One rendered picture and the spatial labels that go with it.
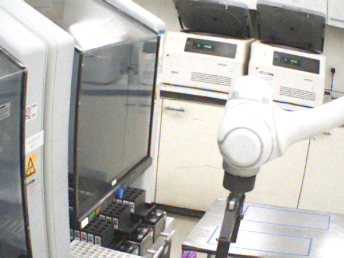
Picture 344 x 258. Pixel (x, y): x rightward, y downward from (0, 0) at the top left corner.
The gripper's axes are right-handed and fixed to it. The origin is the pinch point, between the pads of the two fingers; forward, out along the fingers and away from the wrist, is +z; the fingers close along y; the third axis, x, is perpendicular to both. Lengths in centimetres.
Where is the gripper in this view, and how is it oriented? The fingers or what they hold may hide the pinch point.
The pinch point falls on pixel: (226, 248)
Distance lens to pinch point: 130.0
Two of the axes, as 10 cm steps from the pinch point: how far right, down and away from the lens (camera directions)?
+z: -1.0, 9.6, 2.5
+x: -9.6, -1.6, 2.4
